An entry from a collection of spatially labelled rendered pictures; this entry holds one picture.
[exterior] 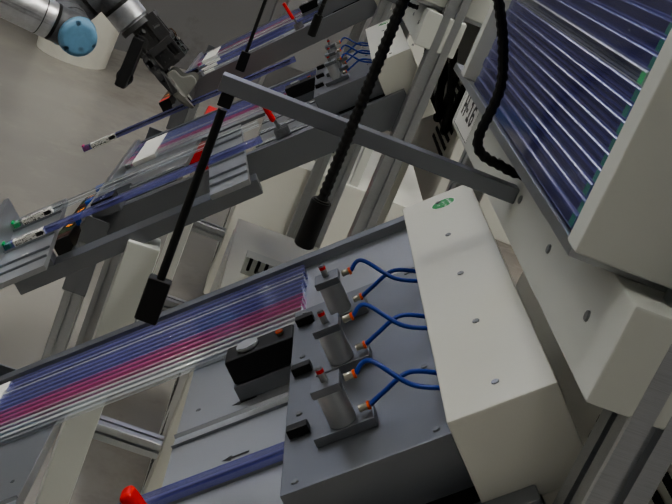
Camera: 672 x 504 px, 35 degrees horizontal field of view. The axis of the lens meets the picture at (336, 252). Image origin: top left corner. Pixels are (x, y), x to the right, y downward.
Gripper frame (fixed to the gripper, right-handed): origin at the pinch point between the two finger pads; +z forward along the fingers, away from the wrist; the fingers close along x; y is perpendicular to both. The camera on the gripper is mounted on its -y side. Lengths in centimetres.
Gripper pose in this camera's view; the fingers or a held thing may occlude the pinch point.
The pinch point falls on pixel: (187, 104)
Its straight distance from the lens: 235.4
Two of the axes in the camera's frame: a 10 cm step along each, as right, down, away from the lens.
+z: 6.0, 7.5, 2.7
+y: 8.0, -5.7, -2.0
